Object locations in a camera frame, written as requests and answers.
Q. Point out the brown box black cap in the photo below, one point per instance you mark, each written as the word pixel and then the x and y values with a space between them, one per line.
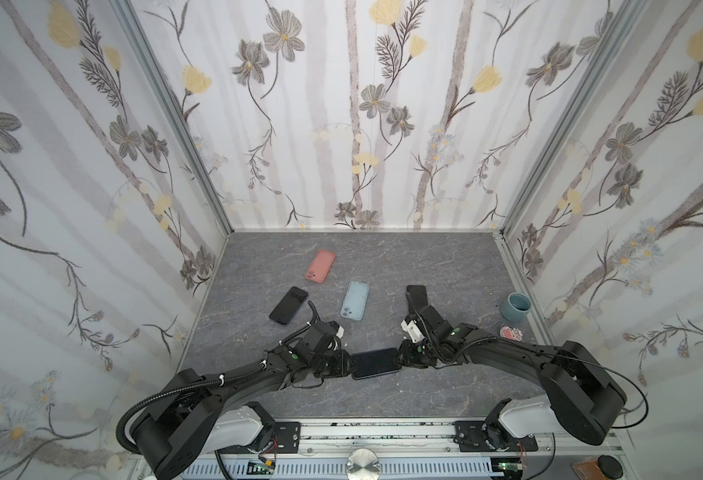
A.
pixel 603 467

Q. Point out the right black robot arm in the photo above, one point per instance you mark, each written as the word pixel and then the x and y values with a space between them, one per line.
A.
pixel 580 396

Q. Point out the round silver knob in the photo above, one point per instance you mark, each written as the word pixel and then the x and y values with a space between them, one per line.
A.
pixel 363 464

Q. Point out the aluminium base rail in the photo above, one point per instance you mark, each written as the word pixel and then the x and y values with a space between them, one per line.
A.
pixel 417 438

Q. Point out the purple-edged black phone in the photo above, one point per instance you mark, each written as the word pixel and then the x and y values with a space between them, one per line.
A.
pixel 417 297

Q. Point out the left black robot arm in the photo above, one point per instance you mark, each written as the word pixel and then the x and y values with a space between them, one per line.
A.
pixel 171 428

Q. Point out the white ventilated cable duct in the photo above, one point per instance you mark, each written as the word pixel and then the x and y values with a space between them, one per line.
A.
pixel 384 468

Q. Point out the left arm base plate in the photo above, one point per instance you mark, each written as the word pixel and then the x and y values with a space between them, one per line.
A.
pixel 281 438

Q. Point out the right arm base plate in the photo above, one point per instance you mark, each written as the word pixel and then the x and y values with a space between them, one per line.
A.
pixel 478 437

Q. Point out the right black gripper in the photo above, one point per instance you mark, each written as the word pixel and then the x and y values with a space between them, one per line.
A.
pixel 411 354

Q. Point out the light blue phone case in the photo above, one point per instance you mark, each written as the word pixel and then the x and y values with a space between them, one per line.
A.
pixel 353 306

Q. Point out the black phone case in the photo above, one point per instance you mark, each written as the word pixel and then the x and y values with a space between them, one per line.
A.
pixel 375 363

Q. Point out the black phone far left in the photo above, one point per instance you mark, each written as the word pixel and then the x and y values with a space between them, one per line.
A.
pixel 289 306

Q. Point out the teal ceramic cup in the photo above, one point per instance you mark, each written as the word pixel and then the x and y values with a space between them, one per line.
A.
pixel 515 308

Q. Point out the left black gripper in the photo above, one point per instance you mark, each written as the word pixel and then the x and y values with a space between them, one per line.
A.
pixel 343 364

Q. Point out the pink phone case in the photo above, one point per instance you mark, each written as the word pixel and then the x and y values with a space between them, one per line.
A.
pixel 321 266

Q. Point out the small pink white object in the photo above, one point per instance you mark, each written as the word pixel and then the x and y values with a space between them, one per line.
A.
pixel 511 333

